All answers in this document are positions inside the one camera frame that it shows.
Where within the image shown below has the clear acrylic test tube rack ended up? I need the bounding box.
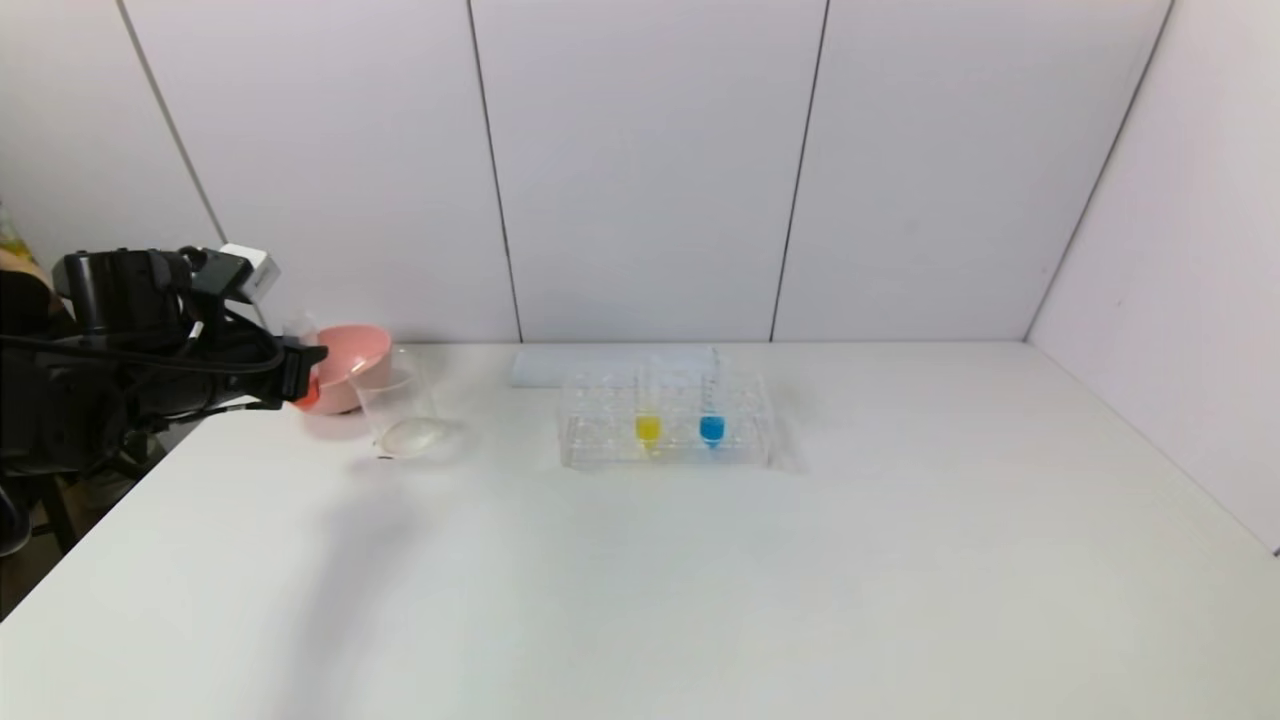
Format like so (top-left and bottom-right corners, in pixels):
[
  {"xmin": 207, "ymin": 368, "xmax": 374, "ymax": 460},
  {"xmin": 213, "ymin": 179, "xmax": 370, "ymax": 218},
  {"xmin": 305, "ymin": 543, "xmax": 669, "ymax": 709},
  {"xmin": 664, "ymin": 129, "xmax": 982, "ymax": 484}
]
[{"xmin": 556, "ymin": 364, "xmax": 777, "ymax": 470}]

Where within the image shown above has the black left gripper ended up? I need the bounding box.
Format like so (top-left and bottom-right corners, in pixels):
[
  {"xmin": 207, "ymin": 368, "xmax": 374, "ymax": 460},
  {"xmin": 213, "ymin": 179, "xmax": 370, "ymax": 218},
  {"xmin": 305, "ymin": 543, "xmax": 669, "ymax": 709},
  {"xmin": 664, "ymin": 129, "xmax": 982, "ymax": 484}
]
[{"xmin": 215, "ymin": 335, "xmax": 329, "ymax": 410}]

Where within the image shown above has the test tube with yellow pigment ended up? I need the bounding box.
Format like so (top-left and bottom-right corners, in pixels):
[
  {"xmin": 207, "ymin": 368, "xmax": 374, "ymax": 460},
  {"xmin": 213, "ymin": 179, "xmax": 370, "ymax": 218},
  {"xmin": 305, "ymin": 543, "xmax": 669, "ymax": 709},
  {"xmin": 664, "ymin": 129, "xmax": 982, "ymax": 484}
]
[{"xmin": 635, "ymin": 356, "xmax": 664, "ymax": 452}]

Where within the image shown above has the white paper sheet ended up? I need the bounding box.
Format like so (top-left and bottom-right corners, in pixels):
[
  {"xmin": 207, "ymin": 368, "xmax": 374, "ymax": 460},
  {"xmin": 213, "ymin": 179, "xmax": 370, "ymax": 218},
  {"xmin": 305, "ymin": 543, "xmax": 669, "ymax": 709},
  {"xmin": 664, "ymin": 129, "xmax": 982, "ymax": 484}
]
[{"xmin": 510, "ymin": 346, "xmax": 722, "ymax": 390}]

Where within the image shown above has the test tube with red pigment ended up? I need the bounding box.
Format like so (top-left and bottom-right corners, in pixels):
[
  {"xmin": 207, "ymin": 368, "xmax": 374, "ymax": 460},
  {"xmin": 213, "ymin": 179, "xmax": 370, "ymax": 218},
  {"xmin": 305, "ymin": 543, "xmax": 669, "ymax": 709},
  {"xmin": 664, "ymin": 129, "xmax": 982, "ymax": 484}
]
[{"xmin": 284, "ymin": 313, "xmax": 323, "ymax": 410}]

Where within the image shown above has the black stool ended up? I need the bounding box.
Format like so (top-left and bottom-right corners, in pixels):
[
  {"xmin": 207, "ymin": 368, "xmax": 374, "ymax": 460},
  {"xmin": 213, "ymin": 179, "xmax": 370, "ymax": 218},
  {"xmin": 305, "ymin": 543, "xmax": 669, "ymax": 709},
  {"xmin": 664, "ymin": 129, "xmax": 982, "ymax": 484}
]
[{"xmin": 0, "ymin": 470, "xmax": 81, "ymax": 559}]

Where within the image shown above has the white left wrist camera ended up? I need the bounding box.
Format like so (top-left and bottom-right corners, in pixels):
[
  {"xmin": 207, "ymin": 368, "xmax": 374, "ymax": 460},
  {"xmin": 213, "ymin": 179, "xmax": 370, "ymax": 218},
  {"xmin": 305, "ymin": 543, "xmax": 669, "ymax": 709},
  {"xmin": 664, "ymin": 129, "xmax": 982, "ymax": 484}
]
[{"xmin": 219, "ymin": 242, "xmax": 282, "ymax": 302}]

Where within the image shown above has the person forearm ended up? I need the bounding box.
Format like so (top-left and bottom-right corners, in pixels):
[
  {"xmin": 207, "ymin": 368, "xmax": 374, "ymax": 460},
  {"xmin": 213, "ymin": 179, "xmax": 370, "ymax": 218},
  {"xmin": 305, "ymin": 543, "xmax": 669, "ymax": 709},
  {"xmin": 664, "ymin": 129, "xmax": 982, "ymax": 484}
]
[{"xmin": 0, "ymin": 248, "xmax": 53, "ymax": 306}]

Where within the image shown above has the test tube with blue pigment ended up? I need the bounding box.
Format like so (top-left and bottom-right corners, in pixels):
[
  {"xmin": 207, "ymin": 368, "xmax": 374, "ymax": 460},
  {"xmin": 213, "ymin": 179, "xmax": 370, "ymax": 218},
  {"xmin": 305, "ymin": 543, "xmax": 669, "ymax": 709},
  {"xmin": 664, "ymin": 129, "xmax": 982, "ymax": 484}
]
[{"xmin": 699, "ymin": 347, "xmax": 728, "ymax": 452}]

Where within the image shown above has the pink bowl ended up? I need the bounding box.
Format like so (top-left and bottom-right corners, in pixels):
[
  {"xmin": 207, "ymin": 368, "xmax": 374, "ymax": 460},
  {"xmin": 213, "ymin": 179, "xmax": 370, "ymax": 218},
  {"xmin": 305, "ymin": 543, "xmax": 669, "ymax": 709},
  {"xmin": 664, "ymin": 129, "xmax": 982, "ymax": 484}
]
[{"xmin": 296, "ymin": 324, "xmax": 394, "ymax": 417}]

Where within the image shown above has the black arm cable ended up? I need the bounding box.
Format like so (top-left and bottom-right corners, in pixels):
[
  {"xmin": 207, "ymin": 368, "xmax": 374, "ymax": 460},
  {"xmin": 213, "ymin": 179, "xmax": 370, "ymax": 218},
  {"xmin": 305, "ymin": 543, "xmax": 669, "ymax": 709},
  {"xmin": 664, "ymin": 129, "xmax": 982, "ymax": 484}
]
[{"xmin": 0, "ymin": 248, "xmax": 289, "ymax": 557}]

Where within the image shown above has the clear glass beaker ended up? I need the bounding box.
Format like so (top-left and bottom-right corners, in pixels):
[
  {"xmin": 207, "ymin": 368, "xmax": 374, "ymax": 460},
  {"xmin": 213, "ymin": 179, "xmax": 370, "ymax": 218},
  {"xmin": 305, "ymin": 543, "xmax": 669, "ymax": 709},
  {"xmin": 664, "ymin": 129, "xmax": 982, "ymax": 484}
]
[{"xmin": 349, "ymin": 348, "xmax": 449, "ymax": 461}]

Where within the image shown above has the yellow bottle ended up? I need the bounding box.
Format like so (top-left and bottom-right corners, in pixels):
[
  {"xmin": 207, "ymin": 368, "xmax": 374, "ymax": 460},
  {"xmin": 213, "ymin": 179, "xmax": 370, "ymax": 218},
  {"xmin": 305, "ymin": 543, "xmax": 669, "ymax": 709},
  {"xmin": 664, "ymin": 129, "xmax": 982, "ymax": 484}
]
[{"xmin": 0, "ymin": 204, "xmax": 35, "ymax": 263}]

